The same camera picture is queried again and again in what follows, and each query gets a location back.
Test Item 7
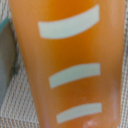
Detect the toy bread loaf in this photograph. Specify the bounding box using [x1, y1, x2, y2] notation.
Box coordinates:
[9, 0, 126, 128]

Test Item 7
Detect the grey pot with handles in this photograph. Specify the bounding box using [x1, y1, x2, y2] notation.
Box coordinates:
[0, 18, 16, 109]

